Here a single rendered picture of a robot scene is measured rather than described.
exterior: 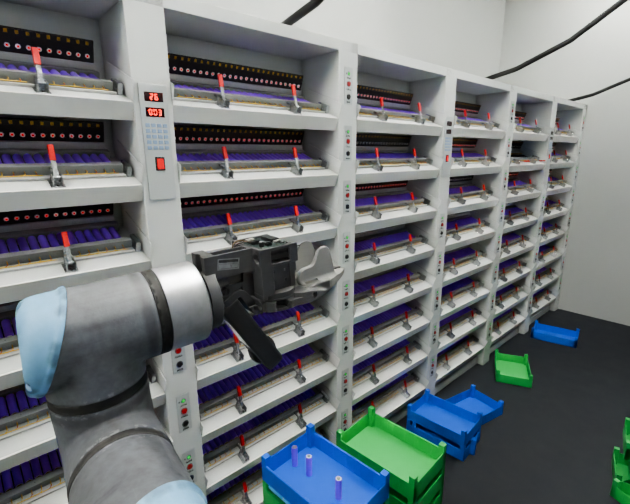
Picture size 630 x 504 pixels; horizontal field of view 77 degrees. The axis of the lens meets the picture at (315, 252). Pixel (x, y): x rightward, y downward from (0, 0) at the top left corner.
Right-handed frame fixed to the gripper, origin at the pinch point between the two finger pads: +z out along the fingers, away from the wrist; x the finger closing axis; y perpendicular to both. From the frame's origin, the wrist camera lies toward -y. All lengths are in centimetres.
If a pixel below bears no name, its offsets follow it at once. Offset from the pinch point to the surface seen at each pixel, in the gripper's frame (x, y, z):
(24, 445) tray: 63, -46, -44
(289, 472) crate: 41, -74, 14
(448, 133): 76, 20, 136
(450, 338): 80, -96, 152
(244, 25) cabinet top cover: 67, 51, 26
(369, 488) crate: 22, -75, 28
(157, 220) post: 65, 1, -6
